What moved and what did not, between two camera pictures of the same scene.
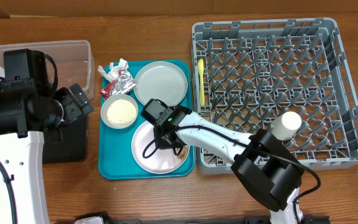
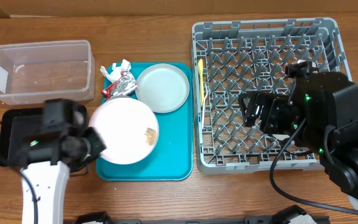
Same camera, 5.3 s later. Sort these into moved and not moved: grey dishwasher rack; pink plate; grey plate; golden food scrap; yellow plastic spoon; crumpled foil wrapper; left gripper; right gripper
Moved: golden food scrap; pink plate; right gripper; left gripper
Not moved: grey plate; crumpled foil wrapper; yellow plastic spoon; grey dishwasher rack
